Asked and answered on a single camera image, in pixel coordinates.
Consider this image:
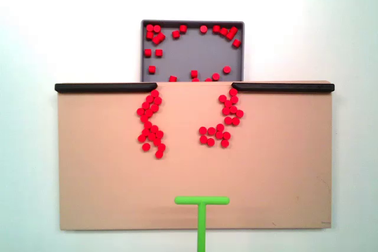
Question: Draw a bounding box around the green T-shaped pusher tool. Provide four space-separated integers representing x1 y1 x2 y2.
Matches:
174 195 230 252

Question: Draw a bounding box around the grey plastic tray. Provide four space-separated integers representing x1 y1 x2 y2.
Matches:
141 19 245 83

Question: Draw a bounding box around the beige rectangular board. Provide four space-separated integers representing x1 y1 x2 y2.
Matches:
56 80 334 231

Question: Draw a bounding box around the black foam rail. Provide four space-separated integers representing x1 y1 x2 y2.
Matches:
232 82 335 93
54 83 158 93

